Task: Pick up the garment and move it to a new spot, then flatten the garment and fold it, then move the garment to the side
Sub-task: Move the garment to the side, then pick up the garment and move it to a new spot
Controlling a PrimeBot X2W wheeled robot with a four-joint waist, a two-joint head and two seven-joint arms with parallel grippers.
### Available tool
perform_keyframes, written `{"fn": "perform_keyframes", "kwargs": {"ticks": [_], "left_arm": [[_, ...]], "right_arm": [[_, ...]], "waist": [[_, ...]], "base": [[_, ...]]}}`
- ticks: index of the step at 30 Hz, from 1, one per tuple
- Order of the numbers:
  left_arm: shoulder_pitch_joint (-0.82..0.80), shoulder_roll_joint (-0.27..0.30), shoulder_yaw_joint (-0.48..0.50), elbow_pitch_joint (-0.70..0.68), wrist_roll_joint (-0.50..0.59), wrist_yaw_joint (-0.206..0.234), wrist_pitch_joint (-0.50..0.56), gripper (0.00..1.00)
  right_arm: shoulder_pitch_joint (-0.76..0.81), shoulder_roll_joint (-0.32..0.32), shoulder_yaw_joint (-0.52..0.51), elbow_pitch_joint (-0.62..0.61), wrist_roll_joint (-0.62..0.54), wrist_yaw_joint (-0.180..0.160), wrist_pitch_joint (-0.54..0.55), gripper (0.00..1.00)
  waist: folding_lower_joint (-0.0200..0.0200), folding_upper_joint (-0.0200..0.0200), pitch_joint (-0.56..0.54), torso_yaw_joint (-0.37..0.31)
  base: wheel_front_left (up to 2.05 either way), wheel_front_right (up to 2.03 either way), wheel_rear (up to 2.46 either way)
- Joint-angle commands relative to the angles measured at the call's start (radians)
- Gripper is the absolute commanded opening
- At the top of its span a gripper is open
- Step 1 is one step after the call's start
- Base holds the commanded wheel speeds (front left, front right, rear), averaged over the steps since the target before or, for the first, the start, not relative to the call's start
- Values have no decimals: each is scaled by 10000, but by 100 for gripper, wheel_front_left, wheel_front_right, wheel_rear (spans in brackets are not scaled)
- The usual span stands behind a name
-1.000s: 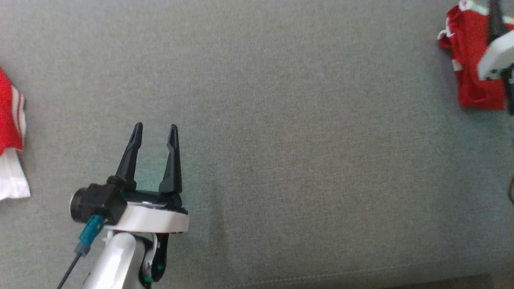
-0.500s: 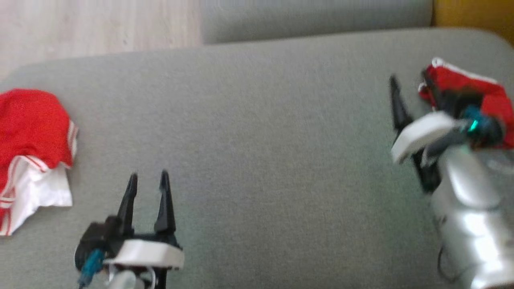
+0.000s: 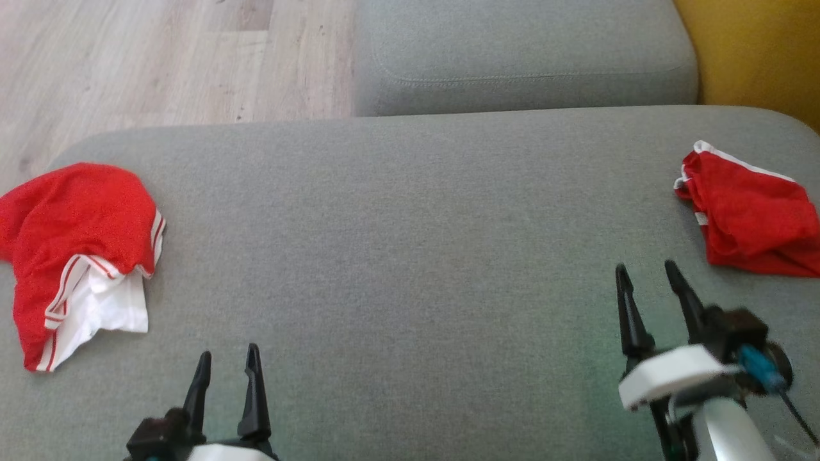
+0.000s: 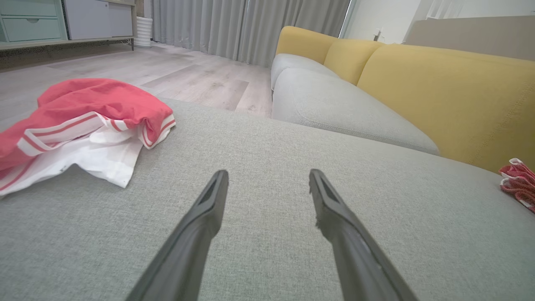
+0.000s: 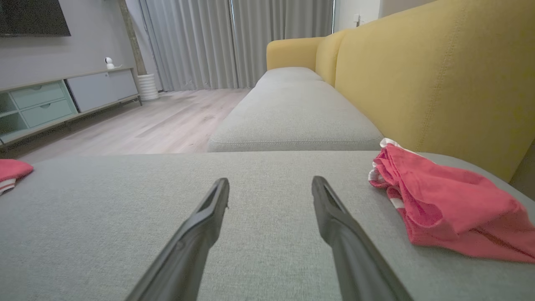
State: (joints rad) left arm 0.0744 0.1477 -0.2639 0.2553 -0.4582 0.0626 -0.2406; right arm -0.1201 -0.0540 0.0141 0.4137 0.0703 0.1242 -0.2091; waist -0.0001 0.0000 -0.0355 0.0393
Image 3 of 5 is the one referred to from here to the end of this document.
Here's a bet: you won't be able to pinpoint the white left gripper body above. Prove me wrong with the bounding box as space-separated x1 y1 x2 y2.
185 441 280 461

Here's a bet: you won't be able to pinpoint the long grey sofa seat cushion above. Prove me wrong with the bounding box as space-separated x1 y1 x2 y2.
353 0 700 118

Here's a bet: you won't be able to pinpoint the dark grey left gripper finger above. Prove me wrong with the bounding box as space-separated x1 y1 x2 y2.
183 351 213 443
238 344 272 443

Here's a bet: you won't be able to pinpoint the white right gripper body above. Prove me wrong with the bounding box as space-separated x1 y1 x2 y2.
618 344 744 461

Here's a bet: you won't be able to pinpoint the red and white t-shirt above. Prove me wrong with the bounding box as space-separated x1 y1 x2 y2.
0 162 167 373

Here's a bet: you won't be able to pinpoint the wide yellow sofa back cushion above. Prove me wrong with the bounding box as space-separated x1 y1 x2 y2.
672 0 820 133

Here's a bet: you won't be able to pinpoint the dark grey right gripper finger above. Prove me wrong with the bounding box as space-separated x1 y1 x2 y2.
615 263 656 359
664 259 706 344

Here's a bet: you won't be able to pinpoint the large grey sofa ottoman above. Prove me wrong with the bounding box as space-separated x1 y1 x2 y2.
0 105 820 461

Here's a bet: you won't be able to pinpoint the red and white shorts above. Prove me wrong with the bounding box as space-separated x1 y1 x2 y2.
673 140 820 279

